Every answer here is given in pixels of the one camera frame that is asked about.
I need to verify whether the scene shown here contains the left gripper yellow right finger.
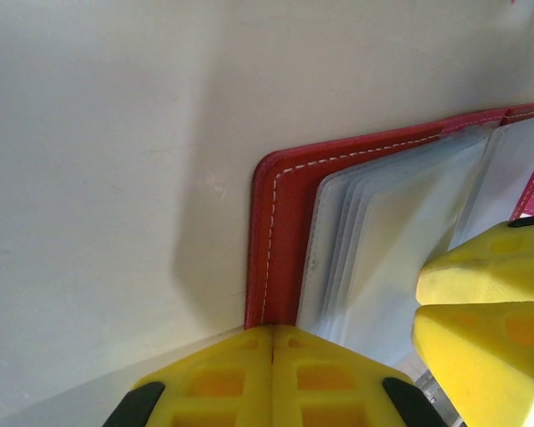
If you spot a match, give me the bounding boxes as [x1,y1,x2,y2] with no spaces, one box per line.
[271,325,455,427]

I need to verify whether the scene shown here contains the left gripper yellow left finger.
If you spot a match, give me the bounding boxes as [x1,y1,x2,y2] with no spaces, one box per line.
[101,325,273,427]

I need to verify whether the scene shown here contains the red card holder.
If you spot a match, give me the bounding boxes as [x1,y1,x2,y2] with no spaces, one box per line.
[244,100,534,370]

